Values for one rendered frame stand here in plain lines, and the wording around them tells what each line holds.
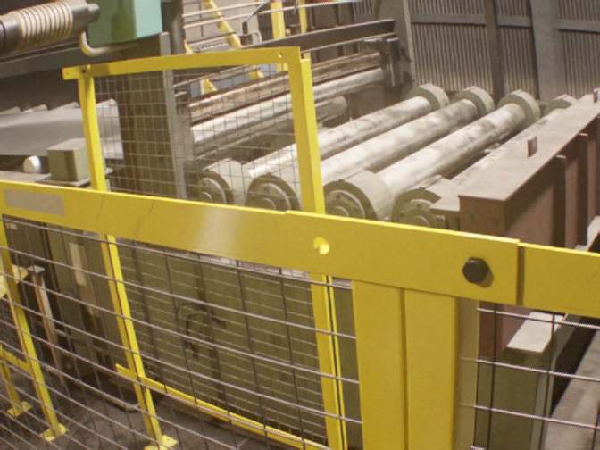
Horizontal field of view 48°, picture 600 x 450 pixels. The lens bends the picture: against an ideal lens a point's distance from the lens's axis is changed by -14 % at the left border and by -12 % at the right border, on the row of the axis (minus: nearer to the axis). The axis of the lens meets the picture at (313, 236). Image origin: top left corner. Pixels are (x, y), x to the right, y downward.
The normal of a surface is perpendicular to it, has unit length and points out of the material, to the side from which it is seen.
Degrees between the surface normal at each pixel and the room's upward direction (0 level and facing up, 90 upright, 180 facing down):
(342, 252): 90
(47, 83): 90
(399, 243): 90
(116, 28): 90
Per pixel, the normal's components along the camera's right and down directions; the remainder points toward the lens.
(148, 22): 0.82, 0.11
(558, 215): -0.56, 0.33
